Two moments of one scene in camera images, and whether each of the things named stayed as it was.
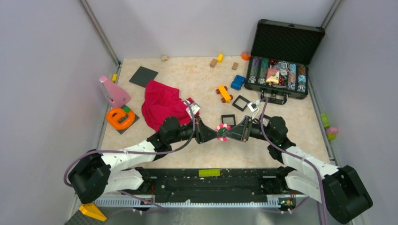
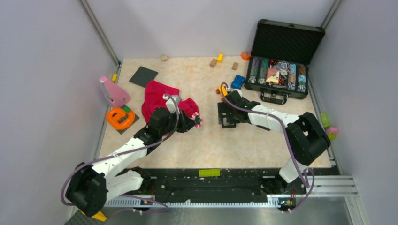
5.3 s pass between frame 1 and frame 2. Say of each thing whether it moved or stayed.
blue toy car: stayed
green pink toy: stayed
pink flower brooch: moved
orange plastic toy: stayed
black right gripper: moved
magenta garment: stayed
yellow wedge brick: stayed
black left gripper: moved
